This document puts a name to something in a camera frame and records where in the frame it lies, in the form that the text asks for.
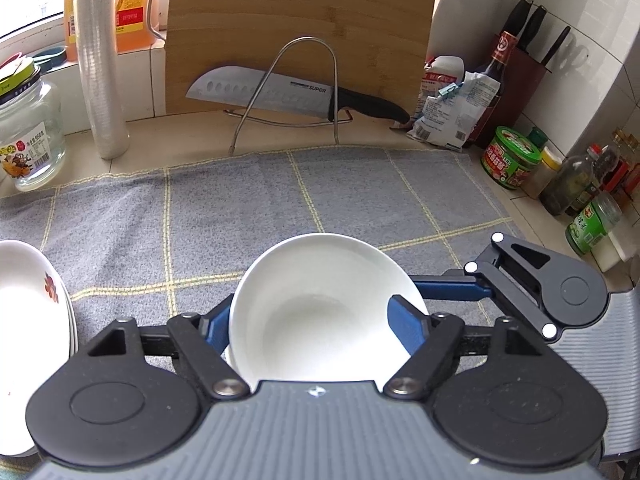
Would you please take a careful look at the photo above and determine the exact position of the large white ceramic bowl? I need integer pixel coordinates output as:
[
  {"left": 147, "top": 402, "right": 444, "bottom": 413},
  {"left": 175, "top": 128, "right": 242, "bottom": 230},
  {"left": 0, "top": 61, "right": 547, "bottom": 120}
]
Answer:
[{"left": 228, "top": 233, "right": 426, "bottom": 388}]

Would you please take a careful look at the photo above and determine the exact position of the white plastic container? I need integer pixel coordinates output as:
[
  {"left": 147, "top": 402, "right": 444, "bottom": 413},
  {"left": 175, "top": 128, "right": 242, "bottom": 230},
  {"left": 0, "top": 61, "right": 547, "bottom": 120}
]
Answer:
[{"left": 591, "top": 220, "right": 639, "bottom": 273}]

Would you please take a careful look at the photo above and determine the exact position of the green label glass jar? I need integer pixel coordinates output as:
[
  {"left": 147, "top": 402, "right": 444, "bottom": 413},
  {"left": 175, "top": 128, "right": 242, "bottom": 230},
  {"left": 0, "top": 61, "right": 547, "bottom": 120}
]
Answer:
[{"left": 565, "top": 192, "right": 623, "bottom": 256}]

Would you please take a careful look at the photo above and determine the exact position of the grey checked dish mat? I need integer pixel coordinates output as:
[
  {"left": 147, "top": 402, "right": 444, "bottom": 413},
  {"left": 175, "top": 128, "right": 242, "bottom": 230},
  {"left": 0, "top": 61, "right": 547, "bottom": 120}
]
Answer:
[{"left": 1, "top": 148, "right": 518, "bottom": 341}]

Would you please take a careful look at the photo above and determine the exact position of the dark green oil bottle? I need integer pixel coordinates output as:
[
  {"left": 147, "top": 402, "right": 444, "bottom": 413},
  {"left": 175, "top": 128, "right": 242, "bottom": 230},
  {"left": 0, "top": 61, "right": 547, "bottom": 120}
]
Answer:
[{"left": 539, "top": 144, "right": 602, "bottom": 216}]

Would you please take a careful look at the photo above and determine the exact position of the green lid sauce tub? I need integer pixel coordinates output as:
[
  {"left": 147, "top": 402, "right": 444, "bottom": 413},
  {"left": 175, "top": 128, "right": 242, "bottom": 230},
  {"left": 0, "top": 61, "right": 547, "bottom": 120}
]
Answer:
[{"left": 480, "top": 127, "right": 541, "bottom": 190}]

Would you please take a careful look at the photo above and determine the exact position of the yellow lid spice jar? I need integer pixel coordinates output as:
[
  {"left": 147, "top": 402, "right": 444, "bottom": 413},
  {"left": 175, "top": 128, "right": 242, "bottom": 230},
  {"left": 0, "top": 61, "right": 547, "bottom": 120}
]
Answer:
[{"left": 522, "top": 145, "right": 563, "bottom": 198}]

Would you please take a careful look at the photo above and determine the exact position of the red cap sauce bottle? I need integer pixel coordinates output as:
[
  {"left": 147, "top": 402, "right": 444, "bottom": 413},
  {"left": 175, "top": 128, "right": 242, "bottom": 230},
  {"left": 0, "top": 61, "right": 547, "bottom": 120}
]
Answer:
[{"left": 565, "top": 128, "right": 634, "bottom": 217}]

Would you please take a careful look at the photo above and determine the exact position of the white seasoning bag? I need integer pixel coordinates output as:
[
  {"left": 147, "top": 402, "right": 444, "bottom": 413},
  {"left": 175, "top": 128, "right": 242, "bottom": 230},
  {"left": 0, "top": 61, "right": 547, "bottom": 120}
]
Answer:
[{"left": 407, "top": 55, "right": 501, "bottom": 152}]

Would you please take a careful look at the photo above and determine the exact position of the white plate fruit pattern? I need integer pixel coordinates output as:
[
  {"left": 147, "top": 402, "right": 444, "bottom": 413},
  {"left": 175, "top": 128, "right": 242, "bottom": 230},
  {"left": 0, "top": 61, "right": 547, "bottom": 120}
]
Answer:
[{"left": 1, "top": 240, "right": 78, "bottom": 458}]

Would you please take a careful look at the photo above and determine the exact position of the dark red knife block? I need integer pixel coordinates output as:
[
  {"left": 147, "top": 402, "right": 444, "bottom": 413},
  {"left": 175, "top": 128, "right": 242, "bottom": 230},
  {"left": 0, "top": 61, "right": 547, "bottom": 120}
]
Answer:
[{"left": 474, "top": 0, "right": 570, "bottom": 148}]

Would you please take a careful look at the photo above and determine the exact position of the dark soy sauce bottle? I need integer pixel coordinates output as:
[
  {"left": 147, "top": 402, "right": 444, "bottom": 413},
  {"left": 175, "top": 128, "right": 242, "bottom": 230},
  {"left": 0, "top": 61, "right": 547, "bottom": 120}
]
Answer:
[{"left": 468, "top": 30, "right": 518, "bottom": 144}]

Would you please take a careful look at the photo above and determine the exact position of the clear glass honey jar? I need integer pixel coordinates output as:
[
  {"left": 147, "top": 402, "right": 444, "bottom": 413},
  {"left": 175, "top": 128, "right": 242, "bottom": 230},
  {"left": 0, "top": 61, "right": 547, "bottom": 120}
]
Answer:
[{"left": 0, "top": 56, "right": 66, "bottom": 192}]

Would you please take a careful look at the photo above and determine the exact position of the bamboo cutting board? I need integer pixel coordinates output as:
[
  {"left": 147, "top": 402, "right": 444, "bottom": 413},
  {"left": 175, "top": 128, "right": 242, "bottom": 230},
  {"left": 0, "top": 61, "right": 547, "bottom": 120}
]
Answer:
[{"left": 165, "top": 0, "right": 435, "bottom": 115}]

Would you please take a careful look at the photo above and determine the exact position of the orange oil jug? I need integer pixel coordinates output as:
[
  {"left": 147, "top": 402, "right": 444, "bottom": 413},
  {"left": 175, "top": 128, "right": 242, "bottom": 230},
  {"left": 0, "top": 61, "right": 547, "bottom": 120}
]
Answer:
[{"left": 63, "top": 0, "right": 158, "bottom": 62}]

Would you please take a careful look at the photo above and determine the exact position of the plastic wrap roll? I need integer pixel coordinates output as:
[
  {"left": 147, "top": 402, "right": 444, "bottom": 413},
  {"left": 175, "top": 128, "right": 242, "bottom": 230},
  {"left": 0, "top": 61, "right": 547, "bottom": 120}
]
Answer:
[{"left": 74, "top": 0, "right": 130, "bottom": 160}]

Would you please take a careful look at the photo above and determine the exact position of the steel wire board rack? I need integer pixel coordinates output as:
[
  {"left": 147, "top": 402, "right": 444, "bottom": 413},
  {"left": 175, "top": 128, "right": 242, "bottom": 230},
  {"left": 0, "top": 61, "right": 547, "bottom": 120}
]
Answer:
[{"left": 228, "top": 36, "right": 341, "bottom": 156}]

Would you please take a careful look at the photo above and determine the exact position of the santoku knife black handle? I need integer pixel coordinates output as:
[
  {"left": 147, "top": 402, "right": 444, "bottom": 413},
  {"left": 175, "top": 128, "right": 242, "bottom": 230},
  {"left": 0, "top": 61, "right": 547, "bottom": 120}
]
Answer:
[{"left": 186, "top": 66, "right": 410, "bottom": 125}]

